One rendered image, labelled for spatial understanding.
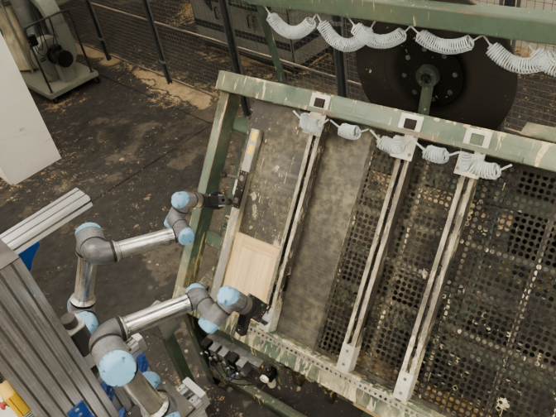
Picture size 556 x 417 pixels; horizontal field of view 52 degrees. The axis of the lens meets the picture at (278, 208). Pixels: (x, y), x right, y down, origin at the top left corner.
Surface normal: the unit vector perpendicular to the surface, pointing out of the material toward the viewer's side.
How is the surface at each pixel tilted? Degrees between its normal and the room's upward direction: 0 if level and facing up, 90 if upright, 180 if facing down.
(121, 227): 0
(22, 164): 90
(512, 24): 90
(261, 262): 51
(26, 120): 90
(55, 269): 0
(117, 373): 82
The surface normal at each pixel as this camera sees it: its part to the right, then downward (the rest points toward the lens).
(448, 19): -0.58, 0.59
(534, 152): -0.55, 0.00
